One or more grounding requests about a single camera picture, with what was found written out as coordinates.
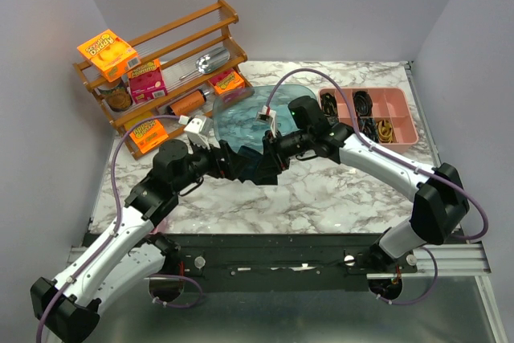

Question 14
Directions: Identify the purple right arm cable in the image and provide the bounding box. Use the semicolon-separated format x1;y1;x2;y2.
256;67;490;306

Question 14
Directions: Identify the pink divided organizer tray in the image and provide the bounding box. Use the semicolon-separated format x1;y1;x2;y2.
318;88;418;153

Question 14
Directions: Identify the pink Scrub Mommy box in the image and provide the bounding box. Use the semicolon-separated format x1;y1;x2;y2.
128;59;168;104

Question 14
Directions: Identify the rolled yellow tie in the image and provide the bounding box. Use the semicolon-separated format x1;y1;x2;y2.
377;120;394;144

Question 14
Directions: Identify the rolled dark patterned tie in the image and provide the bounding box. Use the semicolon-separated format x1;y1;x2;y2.
320;93;337;116

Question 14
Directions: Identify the metal scoop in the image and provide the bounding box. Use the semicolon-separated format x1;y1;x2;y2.
178;47;230;81

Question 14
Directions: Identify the brown cylinder bottle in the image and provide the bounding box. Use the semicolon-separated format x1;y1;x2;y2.
165;89;209;116

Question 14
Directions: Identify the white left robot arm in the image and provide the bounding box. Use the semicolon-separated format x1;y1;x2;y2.
30;140;250;342

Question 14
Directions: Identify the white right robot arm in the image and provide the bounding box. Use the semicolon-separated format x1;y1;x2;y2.
255;96;469;272

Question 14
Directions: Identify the orange Scrub Daddy box top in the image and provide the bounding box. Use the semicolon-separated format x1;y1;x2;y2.
77;29;141;82

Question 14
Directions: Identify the rolled blue striped tie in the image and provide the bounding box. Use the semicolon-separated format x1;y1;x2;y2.
357;117;379;142

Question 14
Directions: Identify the dark green necktie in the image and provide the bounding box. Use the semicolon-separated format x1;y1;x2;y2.
238;146;263;186

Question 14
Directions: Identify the orange sponge box right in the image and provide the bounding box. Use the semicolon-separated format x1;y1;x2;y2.
208;69;245;96

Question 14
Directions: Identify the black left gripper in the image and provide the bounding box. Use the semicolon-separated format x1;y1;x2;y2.
173;136;251;194

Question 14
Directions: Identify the wooden three-tier rack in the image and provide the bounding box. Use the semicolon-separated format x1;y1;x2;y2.
74;0;249;159

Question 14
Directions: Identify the food can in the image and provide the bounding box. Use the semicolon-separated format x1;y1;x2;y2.
97;78;133;112

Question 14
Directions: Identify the orange sponge box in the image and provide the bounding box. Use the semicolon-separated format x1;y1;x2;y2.
124;111;168;154
208;69;245;96

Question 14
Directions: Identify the rolled black tie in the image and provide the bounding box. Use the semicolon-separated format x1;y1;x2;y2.
353;90;373;116

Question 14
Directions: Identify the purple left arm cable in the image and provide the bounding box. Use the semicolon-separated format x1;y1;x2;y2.
35;114;204;343

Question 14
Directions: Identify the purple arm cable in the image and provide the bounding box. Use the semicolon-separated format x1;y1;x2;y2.
35;114;204;343
256;67;490;306

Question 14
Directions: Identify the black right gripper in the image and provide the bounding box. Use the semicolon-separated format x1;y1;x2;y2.
253;129;313;180

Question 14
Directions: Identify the orange sponge box bottom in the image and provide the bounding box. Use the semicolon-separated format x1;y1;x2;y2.
124;111;168;154

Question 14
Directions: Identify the clear blue plastic tub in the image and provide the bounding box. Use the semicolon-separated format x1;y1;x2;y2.
212;84;315;153

